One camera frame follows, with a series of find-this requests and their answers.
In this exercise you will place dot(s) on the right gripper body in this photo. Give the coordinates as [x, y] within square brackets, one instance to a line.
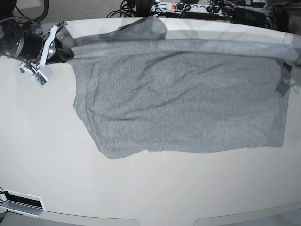
[52, 55]

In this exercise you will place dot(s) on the grey t-shirt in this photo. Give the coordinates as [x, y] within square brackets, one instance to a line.
[137, 90]

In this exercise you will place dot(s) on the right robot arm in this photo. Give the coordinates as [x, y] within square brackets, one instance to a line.
[21, 40]

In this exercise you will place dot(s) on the white power strip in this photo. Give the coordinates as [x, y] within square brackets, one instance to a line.
[218, 8]

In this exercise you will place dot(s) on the black power adapter brick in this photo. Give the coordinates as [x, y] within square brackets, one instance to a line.
[248, 17]

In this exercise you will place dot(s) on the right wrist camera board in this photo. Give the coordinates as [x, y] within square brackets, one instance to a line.
[42, 76]

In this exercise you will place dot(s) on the table cable grommet slot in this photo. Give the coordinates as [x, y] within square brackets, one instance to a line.
[21, 203]

